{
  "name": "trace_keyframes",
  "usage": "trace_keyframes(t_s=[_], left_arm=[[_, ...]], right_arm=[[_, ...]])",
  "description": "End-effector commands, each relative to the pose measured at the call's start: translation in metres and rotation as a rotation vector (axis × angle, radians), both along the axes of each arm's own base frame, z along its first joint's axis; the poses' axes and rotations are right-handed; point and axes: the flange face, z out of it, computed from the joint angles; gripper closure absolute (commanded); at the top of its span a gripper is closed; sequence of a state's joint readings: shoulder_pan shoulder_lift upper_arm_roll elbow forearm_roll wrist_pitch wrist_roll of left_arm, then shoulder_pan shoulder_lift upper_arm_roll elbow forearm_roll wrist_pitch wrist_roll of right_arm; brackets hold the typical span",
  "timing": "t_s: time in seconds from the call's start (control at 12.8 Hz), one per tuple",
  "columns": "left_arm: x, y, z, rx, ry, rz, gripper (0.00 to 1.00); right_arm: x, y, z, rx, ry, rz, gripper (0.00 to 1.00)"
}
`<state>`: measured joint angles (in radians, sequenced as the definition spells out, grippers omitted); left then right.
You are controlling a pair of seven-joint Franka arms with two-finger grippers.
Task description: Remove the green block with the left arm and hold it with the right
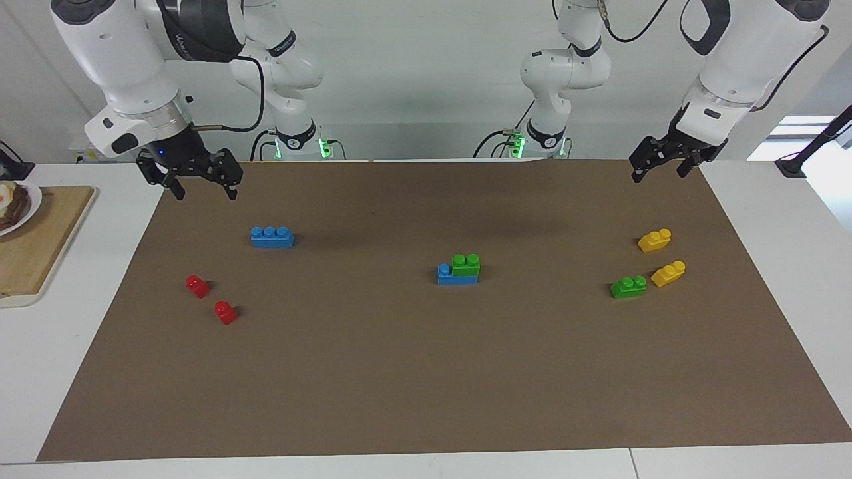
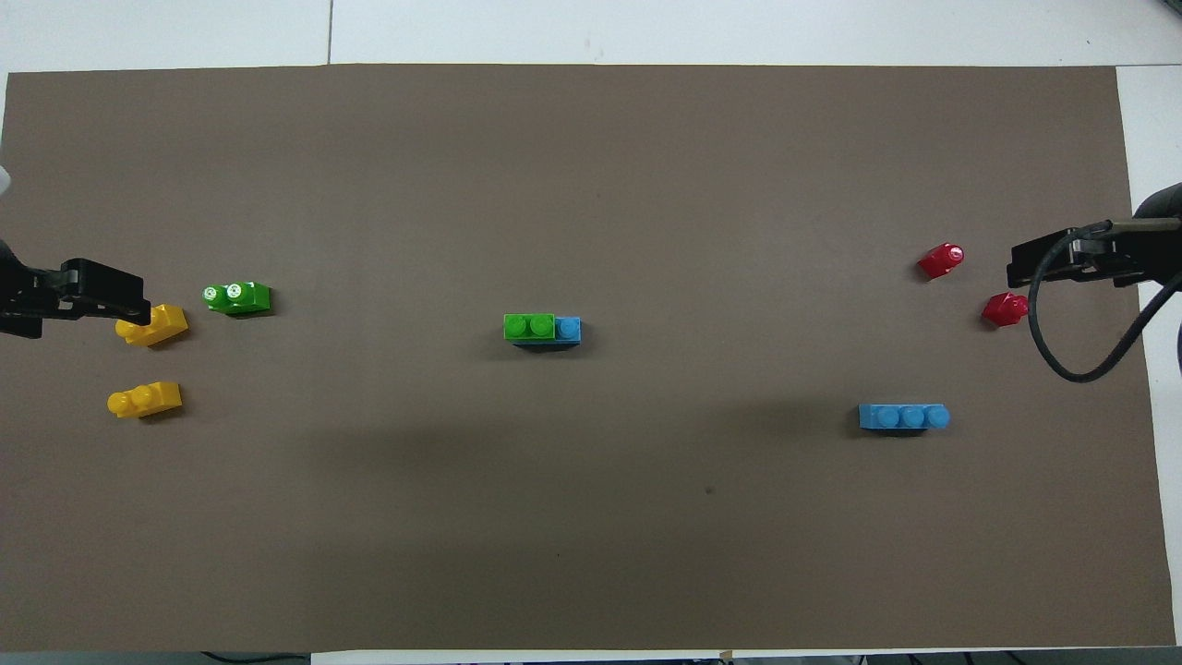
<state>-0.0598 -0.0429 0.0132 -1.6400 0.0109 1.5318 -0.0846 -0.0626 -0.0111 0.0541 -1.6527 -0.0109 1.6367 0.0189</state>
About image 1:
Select white plate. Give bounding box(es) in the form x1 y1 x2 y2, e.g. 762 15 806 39
0 181 43 237

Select black left base cable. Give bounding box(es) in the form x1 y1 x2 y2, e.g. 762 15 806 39
473 100 537 159

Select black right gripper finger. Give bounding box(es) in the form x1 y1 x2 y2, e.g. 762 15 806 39
202 148 244 201
136 152 186 201

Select black base cable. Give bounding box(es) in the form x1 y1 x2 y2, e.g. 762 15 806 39
473 100 537 159
250 126 280 162

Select black camera stand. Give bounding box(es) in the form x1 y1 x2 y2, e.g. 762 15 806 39
775 105 852 179

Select sandwich with egg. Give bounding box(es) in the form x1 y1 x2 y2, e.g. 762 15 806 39
0 183 31 232

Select wooden cutting board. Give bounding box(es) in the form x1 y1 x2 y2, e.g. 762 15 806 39
0 186 98 309

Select black clamp stand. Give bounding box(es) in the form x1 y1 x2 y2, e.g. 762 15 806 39
0 140 35 182

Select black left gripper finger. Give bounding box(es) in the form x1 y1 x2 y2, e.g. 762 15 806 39
629 135 672 184
676 148 720 179

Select yellow two-stud block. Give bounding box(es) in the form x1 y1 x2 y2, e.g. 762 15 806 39
637 228 672 253
650 260 686 288

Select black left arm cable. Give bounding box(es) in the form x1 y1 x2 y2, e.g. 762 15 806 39
599 0 830 114

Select brown paper mat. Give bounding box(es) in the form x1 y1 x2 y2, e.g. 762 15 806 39
37 158 852 463

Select blue three-stud block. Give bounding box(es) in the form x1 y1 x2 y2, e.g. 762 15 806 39
250 226 295 249
437 263 479 286

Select black right base cable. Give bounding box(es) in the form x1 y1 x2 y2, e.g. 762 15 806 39
250 126 280 162

